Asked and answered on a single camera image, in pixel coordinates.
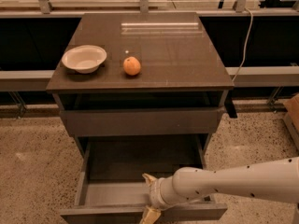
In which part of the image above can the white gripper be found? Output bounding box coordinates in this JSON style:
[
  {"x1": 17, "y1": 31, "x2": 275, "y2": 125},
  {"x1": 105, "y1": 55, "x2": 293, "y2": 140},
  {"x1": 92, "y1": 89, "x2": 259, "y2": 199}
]
[{"x1": 139, "y1": 173, "x2": 187, "y2": 224}]

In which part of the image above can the grey drawer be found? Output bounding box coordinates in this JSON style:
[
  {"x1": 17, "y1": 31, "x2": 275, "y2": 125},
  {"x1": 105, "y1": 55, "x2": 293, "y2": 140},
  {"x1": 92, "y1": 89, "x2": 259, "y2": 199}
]
[
  {"x1": 59, "y1": 134, "x2": 228, "y2": 224},
  {"x1": 59, "y1": 91, "x2": 226, "y2": 138}
]

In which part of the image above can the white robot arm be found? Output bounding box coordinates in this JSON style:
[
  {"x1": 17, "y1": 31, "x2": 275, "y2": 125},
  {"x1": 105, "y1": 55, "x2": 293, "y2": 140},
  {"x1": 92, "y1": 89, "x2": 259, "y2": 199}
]
[{"x1": 140, "y1": 157, "x2": 299, "y2": 224}]

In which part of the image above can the grey top drawer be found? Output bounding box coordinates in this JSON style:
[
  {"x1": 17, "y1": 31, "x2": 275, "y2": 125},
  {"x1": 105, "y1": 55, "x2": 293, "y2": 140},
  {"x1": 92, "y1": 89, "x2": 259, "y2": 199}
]
[{"x1": 59, "y1": 91, "x2": 226, "y2": 138}]

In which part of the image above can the dark grey drawer cabinet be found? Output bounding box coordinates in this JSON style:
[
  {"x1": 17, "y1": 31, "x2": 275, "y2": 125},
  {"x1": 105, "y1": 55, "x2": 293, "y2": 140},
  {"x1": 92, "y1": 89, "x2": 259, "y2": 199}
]
[{"x1": 47, "y1": 12, "x2": 234, "y2": 151}]

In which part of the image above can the orange fruit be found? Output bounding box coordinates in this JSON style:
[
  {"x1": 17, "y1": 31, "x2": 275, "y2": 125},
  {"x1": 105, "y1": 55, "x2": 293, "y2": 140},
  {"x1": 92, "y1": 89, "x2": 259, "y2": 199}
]
[{"x1": 123, "y1": 57, "x2": 141, "y2": 76}]

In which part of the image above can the white bowl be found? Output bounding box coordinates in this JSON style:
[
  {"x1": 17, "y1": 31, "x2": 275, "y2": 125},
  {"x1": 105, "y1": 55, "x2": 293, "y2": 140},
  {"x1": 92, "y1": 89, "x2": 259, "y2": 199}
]
[{"x1": 62, "y1": 45, "x2": 107, "y2": 74}]

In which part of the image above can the cardboard box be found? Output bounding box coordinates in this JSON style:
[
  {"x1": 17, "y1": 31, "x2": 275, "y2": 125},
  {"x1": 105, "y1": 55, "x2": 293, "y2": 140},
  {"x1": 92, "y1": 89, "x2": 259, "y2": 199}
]
[{"x1": 283, "y1": 94, "x2": 299, "y2": 150}]

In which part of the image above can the metal window railing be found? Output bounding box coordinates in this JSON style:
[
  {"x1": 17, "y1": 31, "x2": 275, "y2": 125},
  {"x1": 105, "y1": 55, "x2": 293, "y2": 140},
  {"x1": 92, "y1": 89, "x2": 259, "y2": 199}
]
[{"x1": 0, "y1": 0, "x2": 299, "y2": 17}]

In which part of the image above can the white cable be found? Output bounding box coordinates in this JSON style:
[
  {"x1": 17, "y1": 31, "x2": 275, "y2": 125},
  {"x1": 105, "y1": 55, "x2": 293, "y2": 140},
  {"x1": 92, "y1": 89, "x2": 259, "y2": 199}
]
[{"x1": 231, "y1": 7, "x2": 254, "y2": 83}]

